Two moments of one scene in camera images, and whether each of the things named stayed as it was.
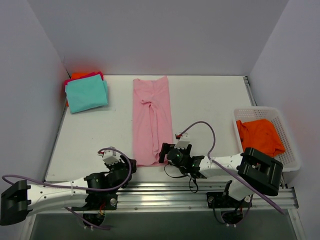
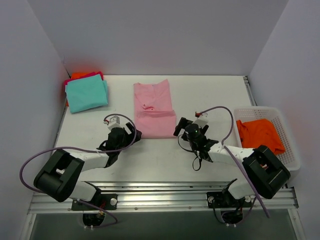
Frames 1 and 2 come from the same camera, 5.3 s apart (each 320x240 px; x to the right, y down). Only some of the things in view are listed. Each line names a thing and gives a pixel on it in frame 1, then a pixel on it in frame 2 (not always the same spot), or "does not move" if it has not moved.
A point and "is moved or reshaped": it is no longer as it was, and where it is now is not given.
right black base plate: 218,200 does not move
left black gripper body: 129,167 to 128,133
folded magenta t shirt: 89,75 does not move
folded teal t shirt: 86,93 does not move
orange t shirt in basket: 260,135 does not move
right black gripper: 164,152 to 182,124
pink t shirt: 152,119 is moved or reshaped
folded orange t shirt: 76,75 does not move
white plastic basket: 289,159 does not move
